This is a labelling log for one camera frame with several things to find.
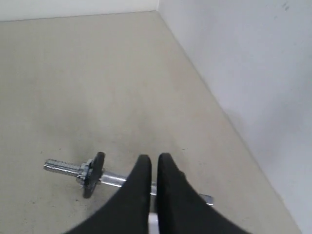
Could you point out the white rectangular plastic tray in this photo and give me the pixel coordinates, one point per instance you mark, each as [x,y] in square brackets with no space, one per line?
[153,223]

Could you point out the chrome dumbbell bar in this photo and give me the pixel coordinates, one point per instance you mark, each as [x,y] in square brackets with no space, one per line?
[81,172]

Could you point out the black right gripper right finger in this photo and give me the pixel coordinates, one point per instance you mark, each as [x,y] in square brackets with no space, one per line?
[180,208]

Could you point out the black weight plate far end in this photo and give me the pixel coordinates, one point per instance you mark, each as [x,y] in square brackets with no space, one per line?
[93,175]

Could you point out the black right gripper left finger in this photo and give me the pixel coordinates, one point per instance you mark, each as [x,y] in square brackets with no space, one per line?
[127,211]

